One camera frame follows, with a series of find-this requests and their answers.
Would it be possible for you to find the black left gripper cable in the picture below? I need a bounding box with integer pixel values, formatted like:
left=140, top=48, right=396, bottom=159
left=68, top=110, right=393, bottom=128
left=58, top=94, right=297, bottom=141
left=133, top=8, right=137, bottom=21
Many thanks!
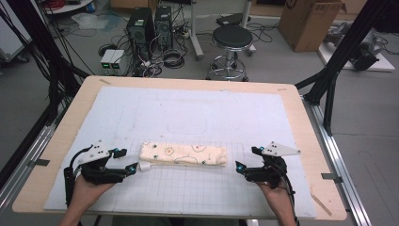
left=63, top=145, right=95, bottom=209

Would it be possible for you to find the person's right hand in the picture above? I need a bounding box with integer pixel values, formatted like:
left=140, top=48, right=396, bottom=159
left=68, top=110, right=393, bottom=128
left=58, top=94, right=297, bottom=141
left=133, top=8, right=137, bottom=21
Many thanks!
left=258, top=183, right=294, bottom=215

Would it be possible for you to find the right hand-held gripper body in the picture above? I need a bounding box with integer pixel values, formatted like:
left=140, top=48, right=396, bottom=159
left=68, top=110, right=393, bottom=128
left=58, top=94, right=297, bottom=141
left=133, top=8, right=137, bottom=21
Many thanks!
left=244, top=140, right=302, bottom=190

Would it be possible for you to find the grey and black machine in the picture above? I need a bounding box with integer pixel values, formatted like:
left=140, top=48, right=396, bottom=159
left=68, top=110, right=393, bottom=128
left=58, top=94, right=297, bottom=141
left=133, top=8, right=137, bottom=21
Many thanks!
left=323, top=21, right=390, bottom=72

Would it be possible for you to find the cream patterned towel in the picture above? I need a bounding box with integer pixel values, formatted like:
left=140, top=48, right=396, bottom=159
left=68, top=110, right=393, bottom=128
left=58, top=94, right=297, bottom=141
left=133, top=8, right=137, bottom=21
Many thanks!
left=137, top=141, right=229, bottom=173

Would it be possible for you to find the flat black pad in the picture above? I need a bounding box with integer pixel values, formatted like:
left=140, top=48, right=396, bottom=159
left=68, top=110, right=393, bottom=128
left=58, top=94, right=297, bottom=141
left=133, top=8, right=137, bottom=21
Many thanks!
left=215, top=12, right=252, bottom=27

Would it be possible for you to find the white round table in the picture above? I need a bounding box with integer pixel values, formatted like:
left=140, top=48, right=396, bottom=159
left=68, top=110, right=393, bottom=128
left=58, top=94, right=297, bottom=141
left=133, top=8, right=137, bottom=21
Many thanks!
left=42, top=0, right=95, bottom=15

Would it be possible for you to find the white power supply unit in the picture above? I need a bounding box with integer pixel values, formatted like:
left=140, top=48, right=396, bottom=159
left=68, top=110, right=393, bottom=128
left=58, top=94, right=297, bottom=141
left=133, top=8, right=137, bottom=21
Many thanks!
left=109, top=49, right=127, bottom=73
left=100, top=49, right=117, bottom=72

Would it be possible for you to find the white cabinet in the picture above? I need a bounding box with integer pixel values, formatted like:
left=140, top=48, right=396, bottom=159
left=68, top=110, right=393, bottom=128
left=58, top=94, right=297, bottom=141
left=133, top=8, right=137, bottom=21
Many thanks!
left=0, top=0, right=33, bottom=63

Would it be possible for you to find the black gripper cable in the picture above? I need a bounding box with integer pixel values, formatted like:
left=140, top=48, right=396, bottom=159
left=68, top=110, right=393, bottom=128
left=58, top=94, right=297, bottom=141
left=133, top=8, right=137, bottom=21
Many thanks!
left=63, top=145, right=95, bottom=209
left=272, top=171, right=300, bottom=226

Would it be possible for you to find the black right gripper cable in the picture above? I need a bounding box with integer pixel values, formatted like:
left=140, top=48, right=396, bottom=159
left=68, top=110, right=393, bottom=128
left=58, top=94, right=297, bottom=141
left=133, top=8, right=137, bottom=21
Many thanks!
left=272, top=171, right=300, bottom=226

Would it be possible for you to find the coiled black cable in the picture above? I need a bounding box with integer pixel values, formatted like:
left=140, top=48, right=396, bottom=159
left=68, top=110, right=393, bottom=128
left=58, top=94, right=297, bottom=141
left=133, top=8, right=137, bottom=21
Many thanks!
left=162, top=49, right=186, bottom=70

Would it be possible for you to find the black frame post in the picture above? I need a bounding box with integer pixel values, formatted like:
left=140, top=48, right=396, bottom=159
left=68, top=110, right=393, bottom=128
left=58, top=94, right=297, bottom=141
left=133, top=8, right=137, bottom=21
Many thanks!
left=5, top=0, right=90, bottom=126
left=294, top=0, right=397, bottom=137

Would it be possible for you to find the brown cardboard box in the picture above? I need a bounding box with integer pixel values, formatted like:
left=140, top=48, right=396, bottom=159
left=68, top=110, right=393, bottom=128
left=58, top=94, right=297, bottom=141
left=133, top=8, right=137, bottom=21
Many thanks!
left=278, top=0, right=346, bottom=53

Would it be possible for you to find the person's left hand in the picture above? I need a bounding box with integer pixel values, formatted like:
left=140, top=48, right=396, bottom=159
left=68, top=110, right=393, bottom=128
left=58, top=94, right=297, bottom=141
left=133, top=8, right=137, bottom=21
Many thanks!
left=66, top=174, right=116, bottom=212

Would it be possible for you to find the black metal clamp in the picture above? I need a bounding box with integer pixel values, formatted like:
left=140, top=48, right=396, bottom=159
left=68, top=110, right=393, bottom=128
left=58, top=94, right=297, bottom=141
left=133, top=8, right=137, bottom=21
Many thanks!
left=27, top=158, right=51, bottom=168
left=321, top=172, right=343, bottom=184

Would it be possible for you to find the white desk leg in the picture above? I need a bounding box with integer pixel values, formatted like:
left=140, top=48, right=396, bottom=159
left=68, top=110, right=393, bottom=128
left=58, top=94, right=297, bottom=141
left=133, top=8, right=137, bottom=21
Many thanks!
left=189, top=0, right=205, bottom=61
left=240, top=0, right=257, bottom=57

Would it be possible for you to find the white board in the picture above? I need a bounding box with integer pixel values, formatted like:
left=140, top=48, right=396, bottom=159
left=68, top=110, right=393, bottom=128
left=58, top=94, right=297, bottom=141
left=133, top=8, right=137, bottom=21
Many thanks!
left=317, top=41, right=396, bottom=73

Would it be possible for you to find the white gridded mat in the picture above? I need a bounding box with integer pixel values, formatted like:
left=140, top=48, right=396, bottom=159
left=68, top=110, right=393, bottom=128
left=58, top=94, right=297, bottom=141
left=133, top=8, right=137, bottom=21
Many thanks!
left=43, top=86, right=318, bottom=219

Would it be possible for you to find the slim black computer tower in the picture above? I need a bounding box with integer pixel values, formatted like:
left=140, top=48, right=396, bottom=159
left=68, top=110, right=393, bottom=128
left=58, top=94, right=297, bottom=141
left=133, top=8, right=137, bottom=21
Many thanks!
left=153, top=5, right=174, bottom=51

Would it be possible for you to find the large black computer tower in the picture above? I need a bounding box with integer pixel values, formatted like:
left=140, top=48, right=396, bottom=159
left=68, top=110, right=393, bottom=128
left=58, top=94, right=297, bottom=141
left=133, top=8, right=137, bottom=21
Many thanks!
left=126, top=7, right=156, bottom=61

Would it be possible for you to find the clear plastic bag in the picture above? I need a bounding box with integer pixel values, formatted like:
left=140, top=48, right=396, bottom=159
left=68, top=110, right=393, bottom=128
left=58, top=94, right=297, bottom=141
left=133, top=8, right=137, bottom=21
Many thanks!
left=71, top=12, right=110, bottom=31

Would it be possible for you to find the aluminium rail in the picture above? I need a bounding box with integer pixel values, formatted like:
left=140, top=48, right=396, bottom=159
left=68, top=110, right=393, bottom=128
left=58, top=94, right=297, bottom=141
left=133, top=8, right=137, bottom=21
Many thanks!
left=0, top=124, right=62, bottom=215
left=301, top=95, right=374, bottom=226

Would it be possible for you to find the black round stool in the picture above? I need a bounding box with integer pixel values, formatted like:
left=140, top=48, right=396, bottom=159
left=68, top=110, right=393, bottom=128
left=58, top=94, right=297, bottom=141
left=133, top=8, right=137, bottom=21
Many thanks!
left=205, top=24, right=257, bottom=83

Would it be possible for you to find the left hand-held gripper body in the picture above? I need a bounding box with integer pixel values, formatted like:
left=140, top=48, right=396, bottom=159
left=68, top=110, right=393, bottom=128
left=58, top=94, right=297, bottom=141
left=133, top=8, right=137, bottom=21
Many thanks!
left=78, top=139, right=127, bottom=186

